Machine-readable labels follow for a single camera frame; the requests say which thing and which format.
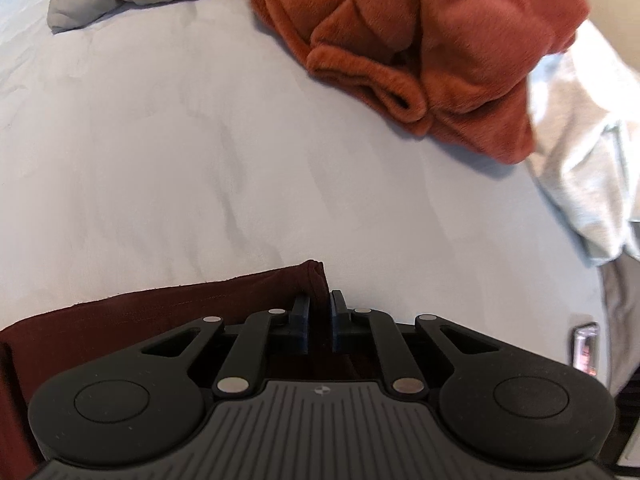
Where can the orange fleece blanket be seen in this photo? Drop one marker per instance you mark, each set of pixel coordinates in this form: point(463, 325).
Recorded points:
point(453, 69)

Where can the grey bed sheet mattress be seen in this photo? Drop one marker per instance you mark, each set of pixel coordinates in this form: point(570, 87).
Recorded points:
point(181, 144)

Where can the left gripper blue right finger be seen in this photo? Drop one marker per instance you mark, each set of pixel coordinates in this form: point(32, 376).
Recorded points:
point(341, 318)

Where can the dark red sweater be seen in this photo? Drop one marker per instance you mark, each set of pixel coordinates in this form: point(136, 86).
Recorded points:
point(37, 348)

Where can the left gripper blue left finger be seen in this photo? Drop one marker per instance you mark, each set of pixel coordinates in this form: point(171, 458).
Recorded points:
point(299, 320)

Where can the smartphone on bed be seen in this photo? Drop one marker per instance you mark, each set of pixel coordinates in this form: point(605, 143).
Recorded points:
point(584, 348)

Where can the white crumpled garment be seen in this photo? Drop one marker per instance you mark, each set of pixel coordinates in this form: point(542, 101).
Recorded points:
point(584, 108)

